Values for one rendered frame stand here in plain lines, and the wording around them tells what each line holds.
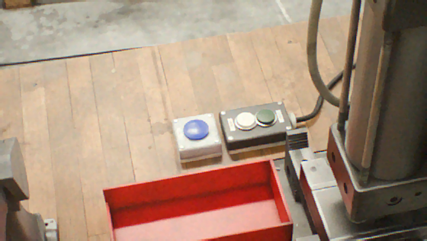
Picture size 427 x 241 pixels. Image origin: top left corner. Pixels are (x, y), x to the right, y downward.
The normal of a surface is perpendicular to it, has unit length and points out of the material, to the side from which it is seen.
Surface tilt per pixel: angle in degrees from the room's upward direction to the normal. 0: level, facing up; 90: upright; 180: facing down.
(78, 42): 0
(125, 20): 0
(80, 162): 0
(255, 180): 90
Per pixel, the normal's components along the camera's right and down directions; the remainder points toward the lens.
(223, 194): -0.03, -0.66
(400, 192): 0.20, 0.73
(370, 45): -0.89, 0.37
